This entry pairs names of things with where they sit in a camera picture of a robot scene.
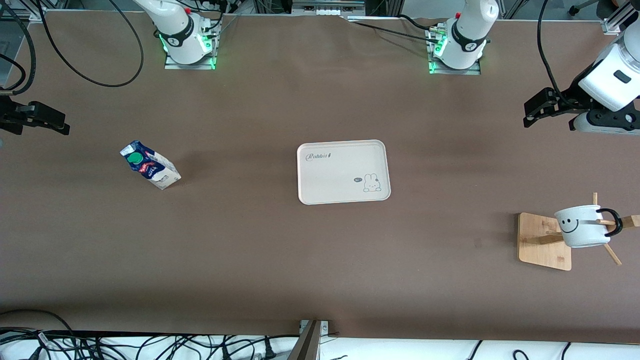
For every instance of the grey metal frame rail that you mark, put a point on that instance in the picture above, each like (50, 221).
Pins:
(327, 5)

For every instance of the wooden mug stand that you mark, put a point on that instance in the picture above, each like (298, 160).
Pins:
(542, 250)

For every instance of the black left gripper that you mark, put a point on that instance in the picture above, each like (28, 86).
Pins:
(571, 98)

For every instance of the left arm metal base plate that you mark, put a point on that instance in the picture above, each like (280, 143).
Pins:
(455, 71)

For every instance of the small metal corner bracket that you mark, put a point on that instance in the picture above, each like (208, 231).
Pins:
(325, 327)

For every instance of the grey metal profile post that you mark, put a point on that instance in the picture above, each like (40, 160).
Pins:
(307, 345)

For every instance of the aluminium frame profile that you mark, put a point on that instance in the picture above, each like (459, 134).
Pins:
(617, 22)
(20, 15)

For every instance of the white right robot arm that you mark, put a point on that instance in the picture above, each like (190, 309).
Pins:
(180, 30)

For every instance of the cream rabbit print tray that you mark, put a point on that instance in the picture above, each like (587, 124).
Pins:
(340, 180)

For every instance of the white smiley face cup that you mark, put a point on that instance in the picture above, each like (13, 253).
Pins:
(580, 230)

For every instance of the brown table cover sheet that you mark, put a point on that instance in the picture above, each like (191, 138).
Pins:
(250, 260)

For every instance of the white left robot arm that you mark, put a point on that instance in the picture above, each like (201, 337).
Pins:
(470, 30)

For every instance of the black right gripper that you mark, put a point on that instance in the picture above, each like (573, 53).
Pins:
(9, 114)

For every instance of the black office chair base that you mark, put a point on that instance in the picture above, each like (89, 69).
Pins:
(580, 7)

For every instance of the blue white milk carton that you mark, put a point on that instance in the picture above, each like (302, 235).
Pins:
(150, 167)

